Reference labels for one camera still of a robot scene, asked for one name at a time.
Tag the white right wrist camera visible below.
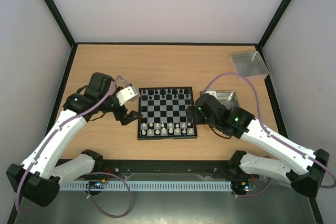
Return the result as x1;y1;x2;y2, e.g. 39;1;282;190
204;91;217;98

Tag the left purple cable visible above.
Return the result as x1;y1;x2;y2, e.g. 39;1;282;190
15;75;132;217

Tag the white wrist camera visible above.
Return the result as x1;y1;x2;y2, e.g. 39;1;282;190
204;91;217;98
116;86;140;106

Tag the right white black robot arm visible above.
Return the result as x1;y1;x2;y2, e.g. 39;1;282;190
186;93;329;198

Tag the grey slotted cable duct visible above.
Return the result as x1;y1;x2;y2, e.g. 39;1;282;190
61;180;232;191

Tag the gold tin piece tray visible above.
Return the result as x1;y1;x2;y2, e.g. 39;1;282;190
195;90;239;125

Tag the black grey chess board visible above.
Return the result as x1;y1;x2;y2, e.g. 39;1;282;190
138;87;197;141

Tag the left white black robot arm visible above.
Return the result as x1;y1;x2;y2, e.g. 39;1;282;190
6;72;141;208

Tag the black metal frame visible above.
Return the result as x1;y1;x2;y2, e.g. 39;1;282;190
5;0;325;224

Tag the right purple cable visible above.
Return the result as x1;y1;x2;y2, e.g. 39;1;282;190
203;72;331;199

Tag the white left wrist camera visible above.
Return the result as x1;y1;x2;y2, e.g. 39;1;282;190
116;86;140;106

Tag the purple cable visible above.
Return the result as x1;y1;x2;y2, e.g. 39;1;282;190
203;72;331;199
15;75;132;217

